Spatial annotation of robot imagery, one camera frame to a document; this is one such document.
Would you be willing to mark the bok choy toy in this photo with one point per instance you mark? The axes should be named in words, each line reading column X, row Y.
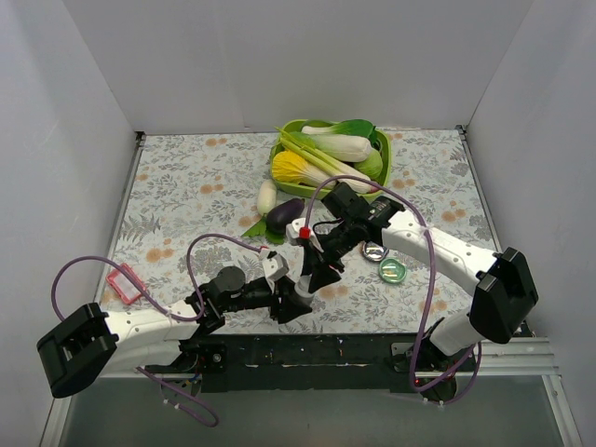
column 348, row 141

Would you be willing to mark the green cabbage toy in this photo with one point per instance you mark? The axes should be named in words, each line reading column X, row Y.
column 372, row 166

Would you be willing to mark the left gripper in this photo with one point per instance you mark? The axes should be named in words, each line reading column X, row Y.
column 281, row 298

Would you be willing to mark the long white daikon toy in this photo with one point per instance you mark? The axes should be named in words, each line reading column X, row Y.
column 349, row 174

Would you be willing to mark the white blue pill bottle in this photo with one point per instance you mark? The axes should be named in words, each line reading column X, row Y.
column 301, row 289

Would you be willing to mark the black base frame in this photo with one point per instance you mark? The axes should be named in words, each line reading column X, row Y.
column 232, row 362

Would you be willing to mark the white radish toy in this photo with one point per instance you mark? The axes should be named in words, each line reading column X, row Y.
column 266, row 201

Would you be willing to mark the green round pill case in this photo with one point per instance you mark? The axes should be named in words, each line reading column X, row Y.
column 392, row 271

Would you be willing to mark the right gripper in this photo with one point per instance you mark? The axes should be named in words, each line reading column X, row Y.
column 324, row 253

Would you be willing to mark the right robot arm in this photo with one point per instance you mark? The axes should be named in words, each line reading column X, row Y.
column 500, row 284

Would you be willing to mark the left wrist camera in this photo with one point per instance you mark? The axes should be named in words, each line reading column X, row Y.
column 274, row 265

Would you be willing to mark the purple eggplant toy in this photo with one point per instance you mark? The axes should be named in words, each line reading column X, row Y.
column 280, row 216

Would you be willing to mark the yellow napa cabbage toy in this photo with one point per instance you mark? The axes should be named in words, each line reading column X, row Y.
column 288, row 167

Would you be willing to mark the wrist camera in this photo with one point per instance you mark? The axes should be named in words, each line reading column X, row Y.
column 298, row 233
column 274, row 265

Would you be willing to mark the pink square pill box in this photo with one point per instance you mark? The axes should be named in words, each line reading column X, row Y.
column 126, row 284

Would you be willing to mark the blue round pill case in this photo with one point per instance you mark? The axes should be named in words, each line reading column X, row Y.
column 374, row 253

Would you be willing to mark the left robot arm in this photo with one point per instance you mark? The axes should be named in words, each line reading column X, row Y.
column 91, row 342

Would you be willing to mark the floral table mat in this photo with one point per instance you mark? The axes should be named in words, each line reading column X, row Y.
column 193, row 196

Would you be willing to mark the green celery stalk toy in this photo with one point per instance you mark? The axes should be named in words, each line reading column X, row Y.
column 312, row 154

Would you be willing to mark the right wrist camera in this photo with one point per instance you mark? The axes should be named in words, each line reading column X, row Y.
column 298, row 233

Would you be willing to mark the green plastic tray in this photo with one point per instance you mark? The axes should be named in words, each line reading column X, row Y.
column 382, row 145

